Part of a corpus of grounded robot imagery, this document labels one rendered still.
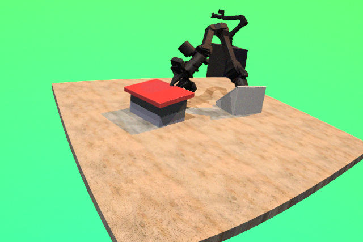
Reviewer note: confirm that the red lid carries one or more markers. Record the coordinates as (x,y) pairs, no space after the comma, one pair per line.
(159,93)

